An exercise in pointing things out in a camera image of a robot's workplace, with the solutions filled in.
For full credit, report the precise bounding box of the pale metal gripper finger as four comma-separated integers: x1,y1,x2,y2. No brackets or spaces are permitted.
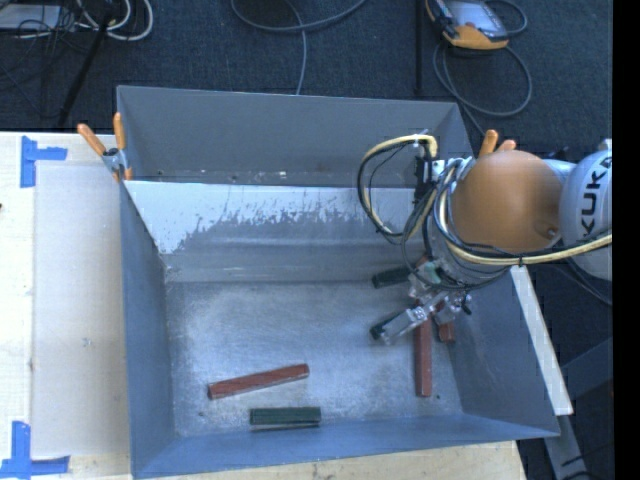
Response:
371,266,419,290
369,303,433,346

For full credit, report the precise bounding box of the red-brown flat block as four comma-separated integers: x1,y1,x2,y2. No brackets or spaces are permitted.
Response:
437,301,458,345
413,315,434,399
207,363,311,402

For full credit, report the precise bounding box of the grey metal bin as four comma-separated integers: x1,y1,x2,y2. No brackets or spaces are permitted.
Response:
115,85,562,480

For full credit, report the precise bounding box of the dark green flat block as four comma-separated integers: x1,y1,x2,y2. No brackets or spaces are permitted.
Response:
248,406,323,430

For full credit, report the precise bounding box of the pale wood board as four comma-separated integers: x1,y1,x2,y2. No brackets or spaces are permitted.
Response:
30,160,575,461

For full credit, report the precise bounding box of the black cylinder on white bracket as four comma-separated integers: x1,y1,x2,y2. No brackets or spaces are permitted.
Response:
412,153,451,204

